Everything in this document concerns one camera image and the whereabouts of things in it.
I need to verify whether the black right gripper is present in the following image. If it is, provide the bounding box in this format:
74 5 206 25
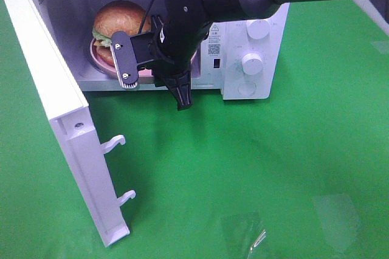
129 15 210 111

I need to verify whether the burger with lettuce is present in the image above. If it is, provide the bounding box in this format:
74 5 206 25
92 0 145 66

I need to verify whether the pink round plate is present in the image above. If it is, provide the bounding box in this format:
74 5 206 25
89 38 201 84

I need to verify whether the round white door button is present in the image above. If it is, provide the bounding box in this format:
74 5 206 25
238 81 256 97

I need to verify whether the white microwave door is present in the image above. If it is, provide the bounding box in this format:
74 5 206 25
4 0 136 246

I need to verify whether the white microwave oven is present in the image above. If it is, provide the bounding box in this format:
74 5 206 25
8 0 291 101

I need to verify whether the lower white microwave knob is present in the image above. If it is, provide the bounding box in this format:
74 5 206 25
241 53 264 75

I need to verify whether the white microwave knob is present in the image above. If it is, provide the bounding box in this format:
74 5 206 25
241 53 264 75
246 19 270 40

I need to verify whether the upper white microwave knob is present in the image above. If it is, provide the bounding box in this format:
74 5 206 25
246 19 270 40

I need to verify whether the black wrist camera mount plate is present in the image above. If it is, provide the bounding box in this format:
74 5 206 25
111 31 139 89

